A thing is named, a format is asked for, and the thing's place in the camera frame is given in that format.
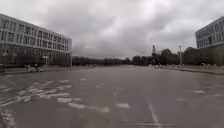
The grey paved plaza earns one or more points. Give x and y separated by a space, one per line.
120 83

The thin tower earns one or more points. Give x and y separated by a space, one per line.
153 50

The distant row of trees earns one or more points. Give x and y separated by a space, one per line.
166 57

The pole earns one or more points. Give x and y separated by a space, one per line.
180 55

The row of parked bicycles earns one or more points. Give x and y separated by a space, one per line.
36 68

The long grey glazed building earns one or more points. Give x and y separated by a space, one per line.
30 43

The grass strip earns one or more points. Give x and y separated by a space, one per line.
203 68

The grey office building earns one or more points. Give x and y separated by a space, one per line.
210 35

